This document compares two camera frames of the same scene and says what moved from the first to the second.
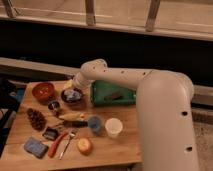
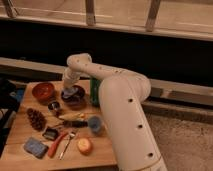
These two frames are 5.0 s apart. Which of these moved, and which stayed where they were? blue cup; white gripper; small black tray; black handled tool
Moved: white gripper
Stayed: black handled tool; small black tray; blue cup
